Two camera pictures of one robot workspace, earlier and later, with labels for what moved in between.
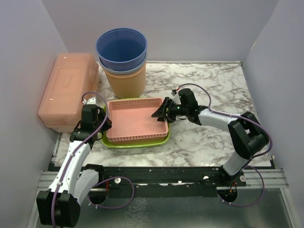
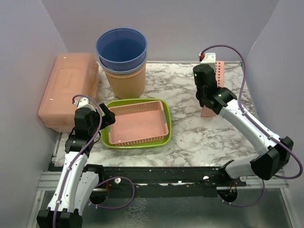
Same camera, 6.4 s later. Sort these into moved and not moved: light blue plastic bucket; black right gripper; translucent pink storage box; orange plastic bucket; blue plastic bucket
Moved: black right gripper
Not moved: blue plastic bucket; translucent pink storage box; light blue plastic bucket; orange plastic bucket
